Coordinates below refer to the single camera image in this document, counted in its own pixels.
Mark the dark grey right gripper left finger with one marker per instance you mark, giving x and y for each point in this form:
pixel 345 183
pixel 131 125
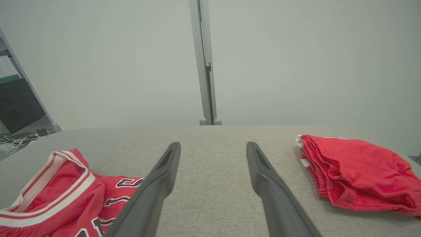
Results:
pixel 148 204

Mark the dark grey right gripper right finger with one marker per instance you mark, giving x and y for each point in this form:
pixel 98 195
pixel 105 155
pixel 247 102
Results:
pixel 279 207

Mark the red garment with white band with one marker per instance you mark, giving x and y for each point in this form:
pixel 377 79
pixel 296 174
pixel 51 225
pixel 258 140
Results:
pixel 361 171

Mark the red jersey with black numerals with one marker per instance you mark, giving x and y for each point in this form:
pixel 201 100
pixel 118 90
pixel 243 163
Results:
pixel 65 204

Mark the black power adapter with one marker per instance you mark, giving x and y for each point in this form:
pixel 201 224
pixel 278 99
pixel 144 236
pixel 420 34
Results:
pixel 42 132

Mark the small grey partition foot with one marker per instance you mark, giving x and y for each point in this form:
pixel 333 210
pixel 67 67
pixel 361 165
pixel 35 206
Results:
pixel 418 159

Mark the black cabinet with green top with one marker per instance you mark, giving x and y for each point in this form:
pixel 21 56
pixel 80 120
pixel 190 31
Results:
pixel 19 108

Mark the grey slanted partition frame post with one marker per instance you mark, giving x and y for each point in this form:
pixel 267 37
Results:
pixel 56 127

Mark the grey partition joint post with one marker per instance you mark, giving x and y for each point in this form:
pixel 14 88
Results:
pixel 202 49

